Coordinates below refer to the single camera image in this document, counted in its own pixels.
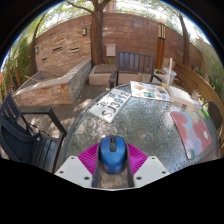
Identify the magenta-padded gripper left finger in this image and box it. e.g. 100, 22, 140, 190
54, 142, 103, 189

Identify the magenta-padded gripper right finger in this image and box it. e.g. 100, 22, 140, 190
123, 142, 171, 189

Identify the blue computer mouse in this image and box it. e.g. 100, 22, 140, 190
99, 135, 128, 175

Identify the floral mouse pad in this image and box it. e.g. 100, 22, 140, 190
170, 109, 213, 160

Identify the black metal chair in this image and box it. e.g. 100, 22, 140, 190
0, 91, 68, 174

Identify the white license plate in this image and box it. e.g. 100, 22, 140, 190
87, 87, 132, 124

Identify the colourful picture sheet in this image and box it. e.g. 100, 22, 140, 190
129, 80, 173, 103

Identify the stone raised bed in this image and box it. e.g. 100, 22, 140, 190
13, 59, 93, 108

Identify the clear plastic cup with straw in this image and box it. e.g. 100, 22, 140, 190
162, 57, 178, 87

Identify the curved wooden bench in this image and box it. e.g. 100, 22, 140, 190
173, 63, 224, 158

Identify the beige stone block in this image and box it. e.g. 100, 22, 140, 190
88, 63, 118, 86

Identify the dark wooden slatted chair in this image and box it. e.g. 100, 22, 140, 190
109, 50, 163, 90

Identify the slim tree trunk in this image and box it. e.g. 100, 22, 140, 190
173, 9, 192, 68

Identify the thick forked tree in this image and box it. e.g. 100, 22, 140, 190
66, 0, 113, 66

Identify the wooden garden lamp post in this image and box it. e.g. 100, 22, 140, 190
154, 23, 167, 70

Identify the beige wall box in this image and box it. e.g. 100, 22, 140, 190
105, 43, 117, 57

